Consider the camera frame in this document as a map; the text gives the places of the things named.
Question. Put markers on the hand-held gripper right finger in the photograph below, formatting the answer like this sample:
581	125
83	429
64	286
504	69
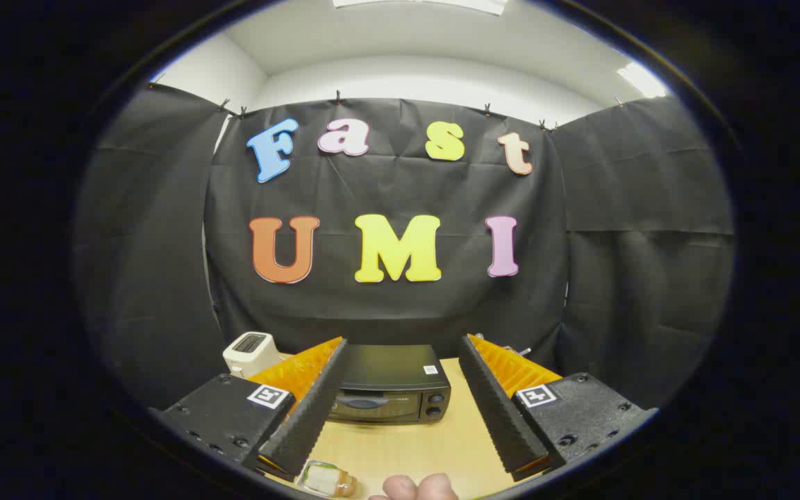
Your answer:
497	417

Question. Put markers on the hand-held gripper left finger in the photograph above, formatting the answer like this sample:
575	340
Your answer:
310	417

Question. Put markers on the toasted sandwich with lettuce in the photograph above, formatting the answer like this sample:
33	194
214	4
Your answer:
332	480

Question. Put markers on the ceiling light panel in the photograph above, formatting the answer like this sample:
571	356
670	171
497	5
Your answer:
421	4

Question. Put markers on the white pop-up toaster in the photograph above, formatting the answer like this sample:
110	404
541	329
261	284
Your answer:
247	354

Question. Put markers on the black toaster oven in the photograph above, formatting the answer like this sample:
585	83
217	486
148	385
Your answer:
393	368

